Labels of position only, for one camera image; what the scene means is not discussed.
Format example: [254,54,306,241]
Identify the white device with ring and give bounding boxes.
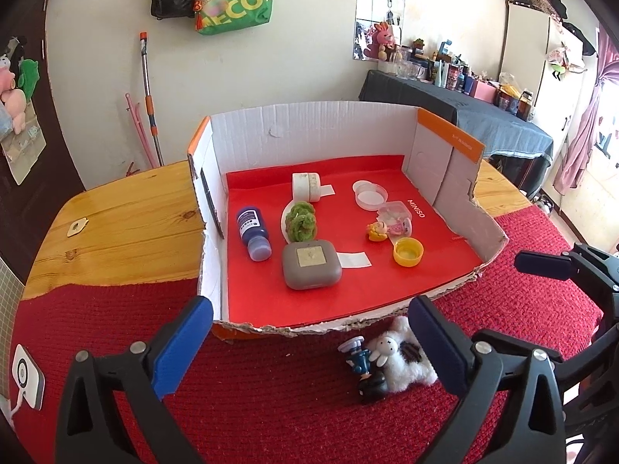
[12,344,45,414]

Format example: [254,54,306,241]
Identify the clear square small box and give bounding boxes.
[377,201,412,237]

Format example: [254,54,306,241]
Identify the white wardrobe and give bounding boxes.
[495,3,595,192]

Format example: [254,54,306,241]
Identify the pink curtain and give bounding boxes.
[553,26,619,196]

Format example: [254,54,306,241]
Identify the pink plastic hanger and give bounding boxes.
[125,93,158,169]

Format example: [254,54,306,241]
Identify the green fuzzy plush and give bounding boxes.
[284,201,318,242]

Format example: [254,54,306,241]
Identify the green plush on door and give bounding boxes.
[17,59,40,102]

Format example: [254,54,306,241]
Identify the white fluffy plush toy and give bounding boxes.
[367,315,438,394]

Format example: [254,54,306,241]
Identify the yellow bottle cap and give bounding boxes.
[392,237,425,268]

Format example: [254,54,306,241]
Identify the pink rabbit plush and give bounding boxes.
[363,21,395,62]

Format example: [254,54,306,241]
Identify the small wooden tag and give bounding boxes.
[66,217,89,238]

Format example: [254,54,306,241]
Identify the pink plush toys hanging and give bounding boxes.
[0,56,27,134]

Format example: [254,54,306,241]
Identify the grey square case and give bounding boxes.
[281,240,342,291]

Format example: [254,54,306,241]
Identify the small blue black figurine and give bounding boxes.
[338,335,388,403]

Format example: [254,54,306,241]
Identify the red knitted table cloth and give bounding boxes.
[8,204,605,464]

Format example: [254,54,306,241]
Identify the dark covered side table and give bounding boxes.
[359,70,554,198]

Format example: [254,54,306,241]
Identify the orange grey mop handle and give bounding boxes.
[140,31,164,167]

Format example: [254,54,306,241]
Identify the clear round container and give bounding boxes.
[352,180,388,212]

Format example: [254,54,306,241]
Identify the dark brown door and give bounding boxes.
[1,0,85,283]

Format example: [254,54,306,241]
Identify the blonde girl figurine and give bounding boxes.
[366,219,412,244]

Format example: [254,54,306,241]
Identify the orange white cardboard box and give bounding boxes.
[188,102,508,339]

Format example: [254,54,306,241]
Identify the purple plastic bottle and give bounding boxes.
[236,206,273,262]

